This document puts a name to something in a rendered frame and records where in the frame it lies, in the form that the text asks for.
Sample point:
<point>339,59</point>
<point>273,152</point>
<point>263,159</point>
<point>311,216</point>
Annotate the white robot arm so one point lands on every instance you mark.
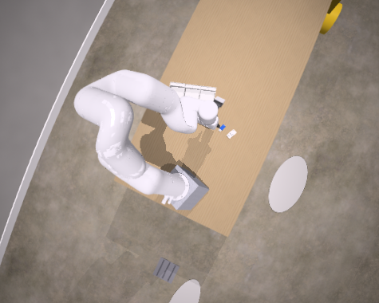
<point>112,112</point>

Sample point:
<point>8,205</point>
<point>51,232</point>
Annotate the white domino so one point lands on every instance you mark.
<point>230,134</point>

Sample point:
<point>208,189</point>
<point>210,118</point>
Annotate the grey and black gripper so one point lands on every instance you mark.
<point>212,126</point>

